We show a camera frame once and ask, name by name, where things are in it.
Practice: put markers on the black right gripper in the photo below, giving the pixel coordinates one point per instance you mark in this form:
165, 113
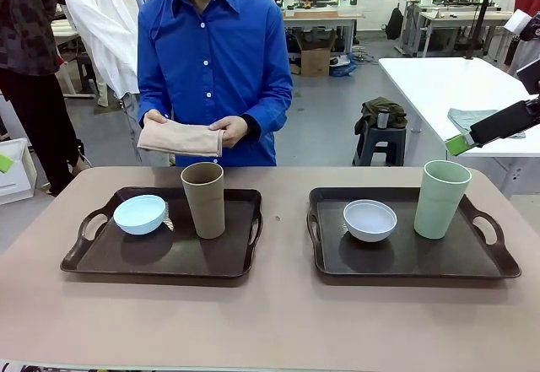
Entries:
504, 125

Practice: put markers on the teal cloth mat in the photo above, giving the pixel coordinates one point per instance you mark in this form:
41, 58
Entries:
462, 116

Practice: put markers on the beige cloth mat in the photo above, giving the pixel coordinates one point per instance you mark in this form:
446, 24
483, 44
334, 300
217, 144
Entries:
181, 140

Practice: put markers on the person's right forearm blue sleeve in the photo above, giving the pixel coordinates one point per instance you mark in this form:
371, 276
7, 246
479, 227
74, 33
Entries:
154, 100

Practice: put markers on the person's left forearm blue sleeve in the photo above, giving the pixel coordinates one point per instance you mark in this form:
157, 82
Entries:
270, 110

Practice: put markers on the brown plastic serving tray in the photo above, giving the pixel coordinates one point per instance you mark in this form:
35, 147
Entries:
177, 254
405, 258

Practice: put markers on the person's left hand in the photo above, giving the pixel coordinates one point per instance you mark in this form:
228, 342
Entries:
234, 129

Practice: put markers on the person's right hand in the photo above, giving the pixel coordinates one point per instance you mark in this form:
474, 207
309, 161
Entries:
155, 116

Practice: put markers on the tall pale green cup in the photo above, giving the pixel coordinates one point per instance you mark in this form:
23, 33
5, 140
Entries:
441, 207

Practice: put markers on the olive green garment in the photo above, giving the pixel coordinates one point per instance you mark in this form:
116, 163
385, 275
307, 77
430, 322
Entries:
396, 112

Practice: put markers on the white work table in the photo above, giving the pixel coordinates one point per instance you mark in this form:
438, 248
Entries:
422, 85

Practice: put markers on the grey plastic stool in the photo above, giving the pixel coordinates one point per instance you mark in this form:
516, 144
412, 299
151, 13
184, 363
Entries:
379, 146

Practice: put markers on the small metal can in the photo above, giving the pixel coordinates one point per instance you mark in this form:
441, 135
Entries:
383, 120

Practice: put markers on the white bowl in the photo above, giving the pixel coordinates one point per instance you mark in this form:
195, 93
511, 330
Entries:
370, 224

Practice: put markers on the black backpack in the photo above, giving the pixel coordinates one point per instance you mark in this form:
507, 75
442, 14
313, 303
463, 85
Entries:
395, 24

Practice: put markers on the black tripod pole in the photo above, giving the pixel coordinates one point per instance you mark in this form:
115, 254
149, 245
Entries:
481, 9

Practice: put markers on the open cardboard box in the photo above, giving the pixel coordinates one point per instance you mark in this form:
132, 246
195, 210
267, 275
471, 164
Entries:
314, 57

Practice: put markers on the grey background workbench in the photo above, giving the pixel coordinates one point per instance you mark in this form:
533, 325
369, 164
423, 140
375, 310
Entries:
320, 15

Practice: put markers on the person in blue shirt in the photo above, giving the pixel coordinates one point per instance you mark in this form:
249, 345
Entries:
211, 72

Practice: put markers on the tall brown cup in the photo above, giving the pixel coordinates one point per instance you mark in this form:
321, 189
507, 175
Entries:
206, 207

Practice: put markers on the light blue bowl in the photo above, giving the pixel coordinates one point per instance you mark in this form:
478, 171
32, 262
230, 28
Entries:
139, 218

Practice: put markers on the person in white shirt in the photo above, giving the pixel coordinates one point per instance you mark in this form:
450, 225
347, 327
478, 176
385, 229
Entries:
101, 30

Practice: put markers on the person in dark patterned clothes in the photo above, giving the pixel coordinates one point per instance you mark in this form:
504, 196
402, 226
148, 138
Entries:
29, 51

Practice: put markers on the white storage box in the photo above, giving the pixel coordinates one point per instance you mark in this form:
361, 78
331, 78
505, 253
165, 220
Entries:
14, 186

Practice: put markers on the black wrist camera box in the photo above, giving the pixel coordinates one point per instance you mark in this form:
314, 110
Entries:
530, 76

